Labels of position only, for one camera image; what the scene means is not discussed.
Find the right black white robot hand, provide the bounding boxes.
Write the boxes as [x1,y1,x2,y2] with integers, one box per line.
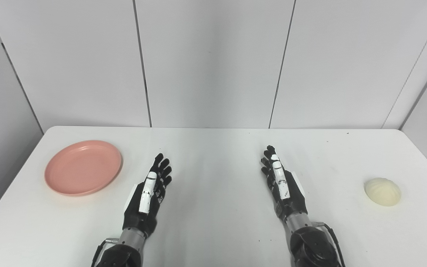
[261,145,308,224]

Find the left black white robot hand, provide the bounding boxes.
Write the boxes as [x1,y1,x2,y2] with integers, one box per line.
[122,153,173,238]

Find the pink round plate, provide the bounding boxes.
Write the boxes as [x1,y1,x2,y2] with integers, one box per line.
[44,140,123,197]

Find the white steamed bun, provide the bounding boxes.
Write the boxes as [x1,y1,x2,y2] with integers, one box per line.
[364,178,401,207]

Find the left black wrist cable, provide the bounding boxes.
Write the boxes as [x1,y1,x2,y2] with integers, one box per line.
[90,238,119,267]

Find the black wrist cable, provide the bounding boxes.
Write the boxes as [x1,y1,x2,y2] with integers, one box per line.
[90,238,119,267]
[313,222,346,267]

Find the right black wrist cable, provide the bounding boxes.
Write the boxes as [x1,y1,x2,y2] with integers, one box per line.
[313,222,346,267]

